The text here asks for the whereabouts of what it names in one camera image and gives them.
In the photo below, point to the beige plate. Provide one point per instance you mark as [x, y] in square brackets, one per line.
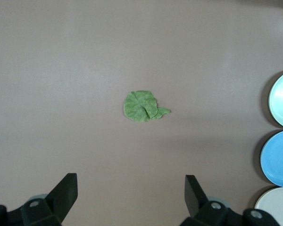
[278, 204]

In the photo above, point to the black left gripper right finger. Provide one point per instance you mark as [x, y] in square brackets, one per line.
[194, 197]

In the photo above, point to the blue plate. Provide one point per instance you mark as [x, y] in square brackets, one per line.
[279, 160]

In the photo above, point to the green lettuce leaf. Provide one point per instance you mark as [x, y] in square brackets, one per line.
[139, 107]

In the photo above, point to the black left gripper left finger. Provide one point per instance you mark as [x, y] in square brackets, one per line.
[61, 195]

